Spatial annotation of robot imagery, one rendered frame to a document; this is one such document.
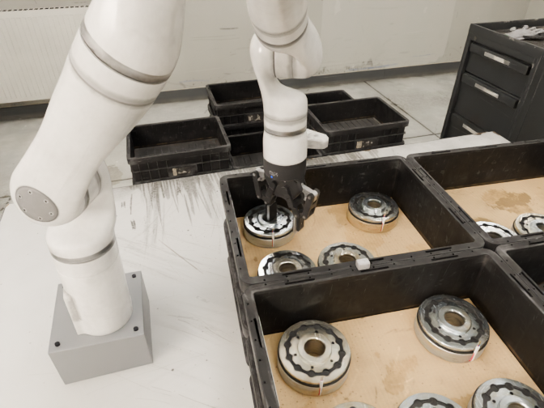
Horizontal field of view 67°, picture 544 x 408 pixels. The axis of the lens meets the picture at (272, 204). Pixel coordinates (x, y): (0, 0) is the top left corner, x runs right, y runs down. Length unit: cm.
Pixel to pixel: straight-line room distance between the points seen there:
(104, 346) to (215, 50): 306
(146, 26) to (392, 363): 54
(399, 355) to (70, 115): 54
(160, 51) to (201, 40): 315
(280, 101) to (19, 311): 68
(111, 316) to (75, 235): 17
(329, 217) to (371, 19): 323
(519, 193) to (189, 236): 78
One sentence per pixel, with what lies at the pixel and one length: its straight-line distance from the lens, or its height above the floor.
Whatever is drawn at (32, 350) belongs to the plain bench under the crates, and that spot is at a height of 70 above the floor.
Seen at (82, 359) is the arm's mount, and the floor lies 76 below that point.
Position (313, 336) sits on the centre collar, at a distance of 62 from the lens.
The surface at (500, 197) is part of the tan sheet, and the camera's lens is 107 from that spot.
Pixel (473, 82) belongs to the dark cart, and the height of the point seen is 65.
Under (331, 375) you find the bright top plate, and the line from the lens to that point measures 60.
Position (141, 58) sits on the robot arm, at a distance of 41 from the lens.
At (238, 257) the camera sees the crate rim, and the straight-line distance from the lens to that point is 64.
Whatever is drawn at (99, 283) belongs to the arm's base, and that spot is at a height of 91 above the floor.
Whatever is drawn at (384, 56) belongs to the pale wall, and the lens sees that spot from 417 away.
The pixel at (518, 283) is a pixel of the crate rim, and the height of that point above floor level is 93.
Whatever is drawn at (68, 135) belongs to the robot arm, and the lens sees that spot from 48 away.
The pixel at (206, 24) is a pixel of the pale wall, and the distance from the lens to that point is 354.
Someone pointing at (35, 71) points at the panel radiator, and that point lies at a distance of 355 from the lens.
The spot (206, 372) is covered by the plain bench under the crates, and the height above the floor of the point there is 70.
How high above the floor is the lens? 137
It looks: 36 degrees down
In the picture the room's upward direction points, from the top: straight up
